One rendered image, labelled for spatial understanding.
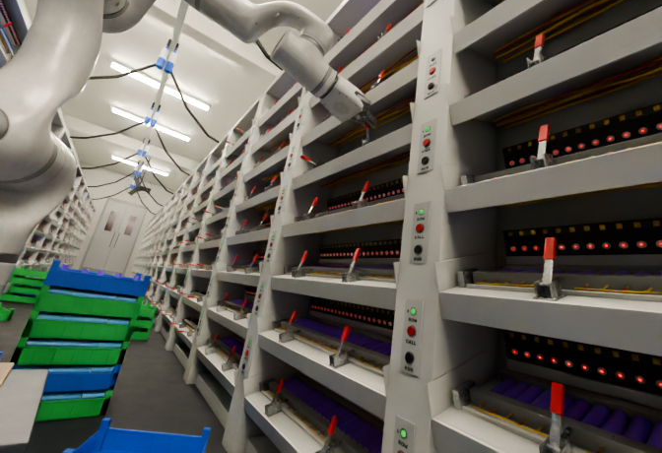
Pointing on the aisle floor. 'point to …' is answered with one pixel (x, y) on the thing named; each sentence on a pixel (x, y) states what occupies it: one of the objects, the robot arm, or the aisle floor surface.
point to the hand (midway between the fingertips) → (367, 121)
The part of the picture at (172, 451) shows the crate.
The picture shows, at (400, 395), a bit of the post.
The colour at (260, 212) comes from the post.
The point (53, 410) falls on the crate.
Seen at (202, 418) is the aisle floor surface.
